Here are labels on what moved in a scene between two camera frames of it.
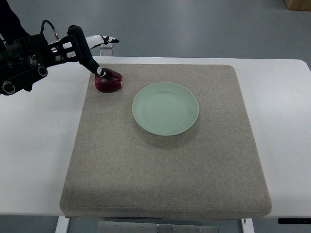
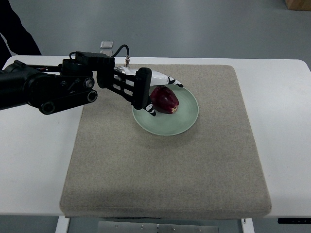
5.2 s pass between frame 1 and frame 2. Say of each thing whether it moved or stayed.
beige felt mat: stayed
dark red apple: moved
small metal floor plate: stayed
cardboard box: stayed
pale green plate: stayed
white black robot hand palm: moved
